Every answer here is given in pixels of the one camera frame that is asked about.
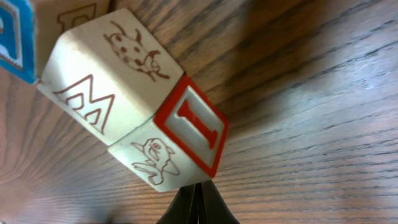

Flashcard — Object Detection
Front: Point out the plain wood block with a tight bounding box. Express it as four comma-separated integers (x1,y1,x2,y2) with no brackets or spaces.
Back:
37,8,183,145

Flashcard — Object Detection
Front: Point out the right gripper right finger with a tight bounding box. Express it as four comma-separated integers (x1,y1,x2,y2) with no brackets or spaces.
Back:
197,180,239,224

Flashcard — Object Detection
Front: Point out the blue L block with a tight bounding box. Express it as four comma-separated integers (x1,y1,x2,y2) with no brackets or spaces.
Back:
1,0,110,84

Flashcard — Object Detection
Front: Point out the wood block red bone face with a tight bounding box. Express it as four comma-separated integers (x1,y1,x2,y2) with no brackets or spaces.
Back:
108,75,229,192

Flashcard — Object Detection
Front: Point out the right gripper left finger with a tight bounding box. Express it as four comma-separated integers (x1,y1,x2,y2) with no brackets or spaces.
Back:
157,185,196,224

